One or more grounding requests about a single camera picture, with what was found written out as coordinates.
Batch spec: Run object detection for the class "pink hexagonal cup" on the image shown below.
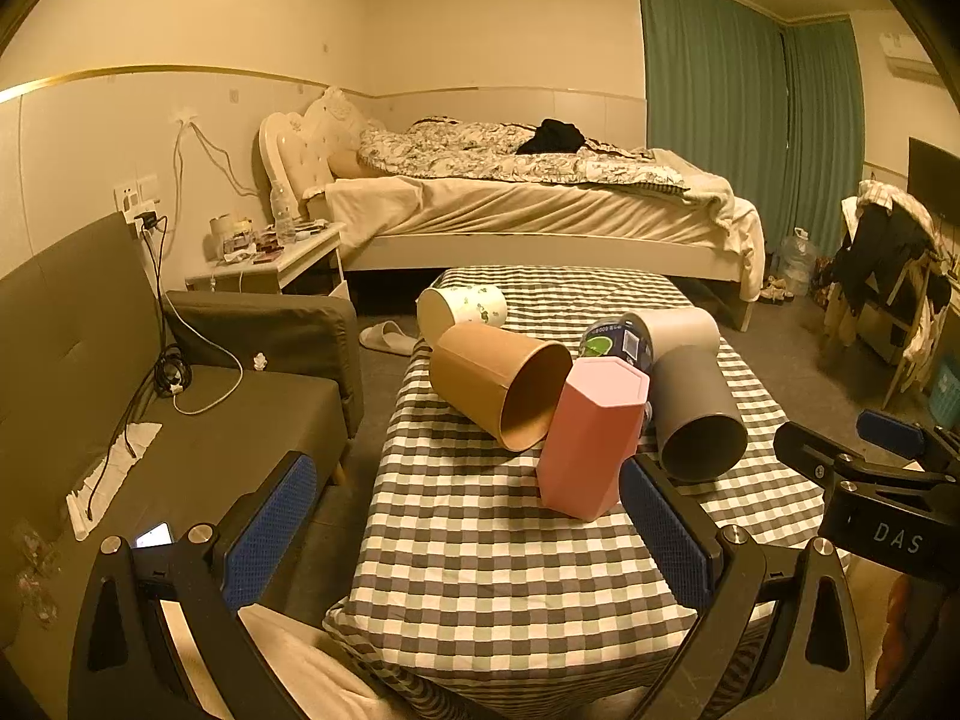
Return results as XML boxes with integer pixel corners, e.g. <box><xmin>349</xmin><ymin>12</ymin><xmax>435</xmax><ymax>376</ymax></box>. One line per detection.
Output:
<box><xmin>535</xmin><ymin>356</ymin><xmax>649</xmax><ymax>522</ymax></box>

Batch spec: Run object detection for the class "grey cylindrical cup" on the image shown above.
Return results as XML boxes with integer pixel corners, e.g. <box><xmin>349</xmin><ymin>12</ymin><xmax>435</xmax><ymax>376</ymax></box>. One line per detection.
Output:
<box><xmin>649</xmin><ymin>346</ymin><xmax>748</xmax><ymax>484</ymax></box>

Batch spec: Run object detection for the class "white cylindrical cup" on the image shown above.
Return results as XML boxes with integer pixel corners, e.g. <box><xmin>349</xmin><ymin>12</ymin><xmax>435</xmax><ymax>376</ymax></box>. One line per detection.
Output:
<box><xmin>622</xmin><ymin>307</ymin><xmax>721</xmax><ymax>374</ymax></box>

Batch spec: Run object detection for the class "brown cylindrical cup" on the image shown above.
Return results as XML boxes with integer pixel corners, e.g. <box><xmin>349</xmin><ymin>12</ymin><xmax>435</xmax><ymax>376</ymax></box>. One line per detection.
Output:
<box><xmin>430</xmin><ymin>323</ymin><xmax>573</xmax><ymax>454</ymax></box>

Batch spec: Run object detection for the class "white floral cup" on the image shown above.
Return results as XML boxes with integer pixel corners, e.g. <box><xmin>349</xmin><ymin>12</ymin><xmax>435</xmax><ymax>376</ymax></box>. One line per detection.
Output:
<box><xmin>416</xmin><ymin>284</ymin><xmax>509</xmax><ymax>346</ymax></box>

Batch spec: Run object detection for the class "person's right hand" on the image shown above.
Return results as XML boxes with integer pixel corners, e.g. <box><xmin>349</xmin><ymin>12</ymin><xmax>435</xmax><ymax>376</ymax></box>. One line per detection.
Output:
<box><xmin>875</xmin><ymin>574</ymin><xmax>958</xmax><ymax>691</ymax></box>

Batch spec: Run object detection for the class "chair with clothes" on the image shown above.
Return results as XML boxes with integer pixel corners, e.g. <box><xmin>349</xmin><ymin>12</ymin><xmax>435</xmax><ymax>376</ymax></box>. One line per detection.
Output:
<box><xmin>823</xmin><ymin>179</ymin><xmax>953</xmax><ymax>401</ymax></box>

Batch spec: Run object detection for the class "large water jug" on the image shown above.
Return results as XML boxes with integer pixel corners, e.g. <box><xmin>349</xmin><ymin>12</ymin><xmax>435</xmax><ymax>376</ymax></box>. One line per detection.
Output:
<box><xmin>776</xmin><ymin>226</ymin><xmax>818</xmax><ymax>296</ymax></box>

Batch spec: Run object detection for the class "blue snack bag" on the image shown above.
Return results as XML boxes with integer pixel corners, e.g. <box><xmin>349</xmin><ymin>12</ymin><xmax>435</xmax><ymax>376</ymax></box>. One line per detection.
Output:
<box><xmin>579</xmin><ymin>314</ymin><xmax>654</xmax><ymax>374</ymax></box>

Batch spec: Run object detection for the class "black television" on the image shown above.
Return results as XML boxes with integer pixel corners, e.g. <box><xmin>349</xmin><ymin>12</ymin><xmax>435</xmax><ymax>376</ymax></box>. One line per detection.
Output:
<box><xmin>908</xmin><ymin>138</ymin><xmax>960</xmax><ymax>226</ymax></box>

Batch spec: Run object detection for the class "dark grey sofa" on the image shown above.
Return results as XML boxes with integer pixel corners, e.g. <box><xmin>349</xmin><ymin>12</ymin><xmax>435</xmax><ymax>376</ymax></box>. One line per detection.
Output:
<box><xmin>2</xmin><ymin>215</ymin><xmax>363</xmax><ymax>718</ymax></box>

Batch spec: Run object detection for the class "checkered tablecloth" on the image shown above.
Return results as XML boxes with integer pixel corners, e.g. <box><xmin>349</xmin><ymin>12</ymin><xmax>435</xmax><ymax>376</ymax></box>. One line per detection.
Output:
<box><xmin>322</xmin><ymin>265</ymin><xmax>823</xmax><ymax>718</ymax></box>

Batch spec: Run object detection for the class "green curtain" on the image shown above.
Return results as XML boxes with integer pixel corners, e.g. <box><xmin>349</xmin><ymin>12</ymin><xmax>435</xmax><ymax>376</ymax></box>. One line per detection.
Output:
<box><xmin>640</xmin><ymin>0</ymin><xmax>866</xmax><ymax>254</ymax></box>

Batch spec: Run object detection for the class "air conditioner unit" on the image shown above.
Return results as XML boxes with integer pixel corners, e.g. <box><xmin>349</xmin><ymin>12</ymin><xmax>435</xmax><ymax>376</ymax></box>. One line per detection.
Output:
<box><xmin>878</xmin><ymin>32</ymin><xmax>944</xmax><ymax>86</ymax></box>

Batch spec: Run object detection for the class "black garment on bed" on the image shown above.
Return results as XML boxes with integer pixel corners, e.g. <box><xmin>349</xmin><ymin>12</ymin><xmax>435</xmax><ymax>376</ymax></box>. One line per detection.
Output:
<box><xmin>516</xmin><ymin>119</ymin><xmax>586</xmax><ymax>154</ymax></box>

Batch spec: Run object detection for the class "white bedside table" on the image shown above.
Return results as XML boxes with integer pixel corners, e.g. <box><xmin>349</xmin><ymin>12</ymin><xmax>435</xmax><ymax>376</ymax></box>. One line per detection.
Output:
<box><xmin>185</xmin><ymin>223</ymin><xmax>350</xmax><ymax>299</ymax></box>

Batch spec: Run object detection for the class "white slipper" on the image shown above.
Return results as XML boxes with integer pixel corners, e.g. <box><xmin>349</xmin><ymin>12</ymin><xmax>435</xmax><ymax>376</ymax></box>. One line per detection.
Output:
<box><xmin>358</xmin><ymin>320</ymin><xmax>416</xmax><ymax>358</ymax></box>

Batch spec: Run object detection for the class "bed with beige sheet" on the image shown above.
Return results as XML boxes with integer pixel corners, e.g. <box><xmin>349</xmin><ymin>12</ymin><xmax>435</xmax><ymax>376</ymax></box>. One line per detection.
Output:
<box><xmin>308</xmin><ymin>148</ymin><xmax>765</xmax><ymax>330</ymax></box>

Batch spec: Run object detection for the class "clear water bottle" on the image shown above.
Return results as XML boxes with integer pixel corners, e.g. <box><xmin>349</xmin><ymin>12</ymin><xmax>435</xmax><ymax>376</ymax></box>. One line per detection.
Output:
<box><xmin>270</xmin><ymin>184</ymin><xmax>296</xmax><ymax>245</ymax></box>

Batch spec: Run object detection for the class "patterned duvet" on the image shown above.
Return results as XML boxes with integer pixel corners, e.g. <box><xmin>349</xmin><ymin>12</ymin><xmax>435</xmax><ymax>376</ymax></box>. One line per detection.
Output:
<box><xmin>358</xmin><ymin>117</ymin><xmax>686</xmax><ymax>195</ymax></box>

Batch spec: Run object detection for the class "white tufted headboard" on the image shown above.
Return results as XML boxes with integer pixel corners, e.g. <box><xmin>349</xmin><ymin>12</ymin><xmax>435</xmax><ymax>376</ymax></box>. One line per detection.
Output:
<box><xmin>259</xmin><ymin>86</ymin><xmax>368</xmax><ymax>203</ymax></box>

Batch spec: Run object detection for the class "black power cable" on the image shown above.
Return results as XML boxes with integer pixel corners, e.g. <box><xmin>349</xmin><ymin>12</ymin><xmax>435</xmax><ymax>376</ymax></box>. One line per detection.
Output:
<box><xmin>85</xmin><ymin>213</ymin><xmax>194</xmax><ymax>522</ymax></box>

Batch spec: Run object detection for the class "wall power strip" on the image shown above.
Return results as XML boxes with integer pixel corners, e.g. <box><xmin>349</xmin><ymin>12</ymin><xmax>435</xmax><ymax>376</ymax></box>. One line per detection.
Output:
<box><xmin>112</xmin><ymin>174</ymin><xmax>161</xmax><ymax>224</ymax></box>

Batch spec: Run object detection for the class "white charging cable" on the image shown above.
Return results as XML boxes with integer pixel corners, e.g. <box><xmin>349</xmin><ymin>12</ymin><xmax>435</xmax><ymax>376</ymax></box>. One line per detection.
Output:
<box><xmin>159</xmin><ymin>115</ymin><xmax>266</xmax><ymax>418</ymax></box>

